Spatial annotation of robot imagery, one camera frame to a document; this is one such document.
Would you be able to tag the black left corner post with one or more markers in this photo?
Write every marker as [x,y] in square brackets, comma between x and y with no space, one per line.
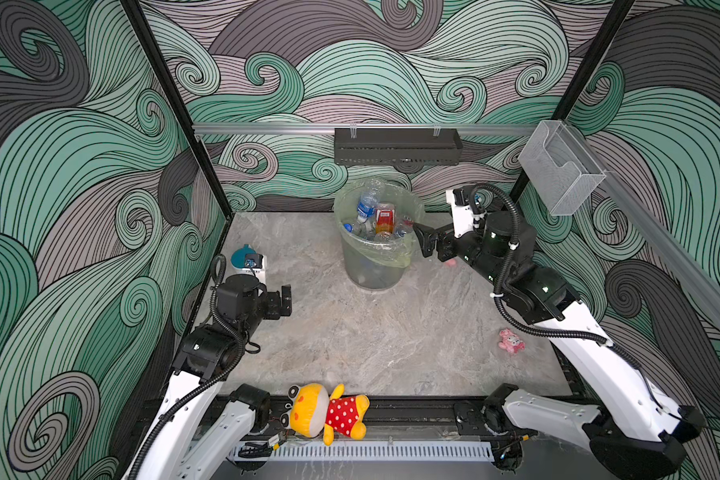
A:
[151,49]

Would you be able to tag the pink plush bunny toy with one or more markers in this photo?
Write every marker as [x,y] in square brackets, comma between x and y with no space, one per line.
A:
[510,342]

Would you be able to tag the black wall shelf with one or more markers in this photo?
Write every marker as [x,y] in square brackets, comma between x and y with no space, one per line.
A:
[406,150]

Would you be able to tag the aluminium rail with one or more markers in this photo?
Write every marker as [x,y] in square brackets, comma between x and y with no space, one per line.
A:
[281,128]
[634,187]

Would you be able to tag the aluminium rail back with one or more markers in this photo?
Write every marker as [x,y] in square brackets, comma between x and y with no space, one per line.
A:
[281,128]

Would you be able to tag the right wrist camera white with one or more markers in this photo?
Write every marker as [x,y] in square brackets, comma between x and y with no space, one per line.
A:
[464,217]

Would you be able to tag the yellow plush toy red dress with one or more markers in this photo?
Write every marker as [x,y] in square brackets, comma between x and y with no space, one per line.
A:
[312,411]

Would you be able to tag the white cable duct front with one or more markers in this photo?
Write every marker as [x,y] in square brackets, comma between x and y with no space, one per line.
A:
[345,451]

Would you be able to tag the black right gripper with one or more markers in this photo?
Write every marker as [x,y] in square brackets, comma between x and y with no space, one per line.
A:
[438,238]

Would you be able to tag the grey mesh waste bin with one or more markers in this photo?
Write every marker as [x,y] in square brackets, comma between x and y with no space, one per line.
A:
[368,274]

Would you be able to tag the clear bottle blue label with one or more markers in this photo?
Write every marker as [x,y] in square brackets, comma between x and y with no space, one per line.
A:
[367,204]

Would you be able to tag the red yellow label tea bottle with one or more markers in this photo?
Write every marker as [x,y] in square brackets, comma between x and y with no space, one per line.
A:
[385,218]

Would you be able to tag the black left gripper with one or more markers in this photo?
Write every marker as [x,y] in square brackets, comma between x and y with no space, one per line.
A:
[274,308]

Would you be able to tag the green plastic bin liner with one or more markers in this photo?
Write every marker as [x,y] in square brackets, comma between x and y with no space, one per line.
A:
[388,250]

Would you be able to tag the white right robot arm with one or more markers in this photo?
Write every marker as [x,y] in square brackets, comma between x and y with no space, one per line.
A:
[634,429]

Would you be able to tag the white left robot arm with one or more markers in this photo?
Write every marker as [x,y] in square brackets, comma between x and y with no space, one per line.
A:
[195,430]

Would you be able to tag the aluminium rail right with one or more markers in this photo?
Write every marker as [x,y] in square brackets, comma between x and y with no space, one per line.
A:
[634,187]

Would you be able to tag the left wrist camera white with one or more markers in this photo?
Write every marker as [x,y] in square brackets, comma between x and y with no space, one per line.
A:
[255,264]

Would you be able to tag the clear acrylic wall box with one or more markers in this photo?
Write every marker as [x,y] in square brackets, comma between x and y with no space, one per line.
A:
[562,167]

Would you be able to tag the white jar teal lid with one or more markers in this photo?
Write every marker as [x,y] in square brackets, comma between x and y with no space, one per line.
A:
[237,257]

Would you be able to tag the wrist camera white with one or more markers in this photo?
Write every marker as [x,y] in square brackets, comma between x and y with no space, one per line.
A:
[255,264]
[464,217]

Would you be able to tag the black corner frame post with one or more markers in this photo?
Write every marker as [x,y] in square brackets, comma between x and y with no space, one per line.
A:
[574,81]

